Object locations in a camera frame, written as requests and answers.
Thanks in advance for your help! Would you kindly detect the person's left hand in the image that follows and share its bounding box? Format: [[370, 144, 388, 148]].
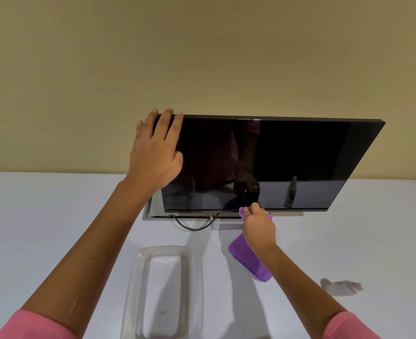
[[123, 108, 184, 200]]

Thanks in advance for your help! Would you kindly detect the person's right hand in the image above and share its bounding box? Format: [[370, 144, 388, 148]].
[[241, 202, 278, 258]]

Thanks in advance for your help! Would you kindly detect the purple microfiber cloth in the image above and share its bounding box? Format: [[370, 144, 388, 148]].
[[228, 205, 273, 283]]

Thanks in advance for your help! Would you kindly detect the black Dell monitor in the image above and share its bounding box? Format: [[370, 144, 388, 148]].
[[153, 114, 386, 214]]

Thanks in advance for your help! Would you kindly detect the small white spray bottle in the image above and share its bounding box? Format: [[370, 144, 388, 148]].
[[327, 280, 365, 296]]

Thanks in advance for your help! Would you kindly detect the clear plastic container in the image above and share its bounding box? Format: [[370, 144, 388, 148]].
[[120, 245, 205, 339]]

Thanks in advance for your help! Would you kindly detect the person's right forearm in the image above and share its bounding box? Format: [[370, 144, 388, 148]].
[[261, 243, 348, 339]]

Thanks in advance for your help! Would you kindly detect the person's left forearm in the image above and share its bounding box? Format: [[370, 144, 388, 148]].
[[20, 178, 149, 338]]

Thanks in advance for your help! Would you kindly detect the pink shirt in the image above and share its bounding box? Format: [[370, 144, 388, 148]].
[[0, 308, 382, 339]]

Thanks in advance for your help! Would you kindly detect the grey desk cable box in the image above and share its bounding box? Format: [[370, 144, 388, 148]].
[[144, 190, 212, 220]]

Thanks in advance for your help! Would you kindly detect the black cable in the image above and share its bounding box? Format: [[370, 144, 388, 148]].
[[171, 212, 221, 232]]

